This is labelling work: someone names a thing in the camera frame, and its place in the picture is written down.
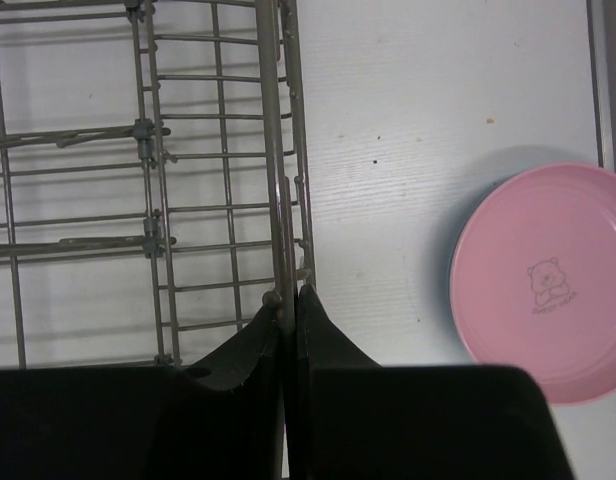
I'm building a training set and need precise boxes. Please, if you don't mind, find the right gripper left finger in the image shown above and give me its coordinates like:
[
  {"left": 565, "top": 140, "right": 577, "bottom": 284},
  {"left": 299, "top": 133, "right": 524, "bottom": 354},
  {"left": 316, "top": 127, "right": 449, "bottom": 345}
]
[{"left": 0, "top": 309, "right": 283, "bottom": 479}]

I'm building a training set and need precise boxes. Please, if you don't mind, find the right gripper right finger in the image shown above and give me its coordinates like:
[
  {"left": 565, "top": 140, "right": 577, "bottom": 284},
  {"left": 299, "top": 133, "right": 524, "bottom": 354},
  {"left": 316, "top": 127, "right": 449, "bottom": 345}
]
[{"left": 287, "top": 286, "right": 573, "bottom": 479}]

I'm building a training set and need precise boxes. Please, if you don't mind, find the pink plastic plate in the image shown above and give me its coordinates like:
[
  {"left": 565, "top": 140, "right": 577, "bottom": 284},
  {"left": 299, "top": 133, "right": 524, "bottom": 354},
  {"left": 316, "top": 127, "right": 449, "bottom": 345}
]
[{"left": 449, "top": 163, "right": 616, "bottom": 404}]

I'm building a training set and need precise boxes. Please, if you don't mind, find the grey wire dish rack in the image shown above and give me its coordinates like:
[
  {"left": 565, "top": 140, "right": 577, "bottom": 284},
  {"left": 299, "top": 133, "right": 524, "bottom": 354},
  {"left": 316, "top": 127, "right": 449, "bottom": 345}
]
[{"left": 0, "top": 0, "right": 319, "bottom": 371}]

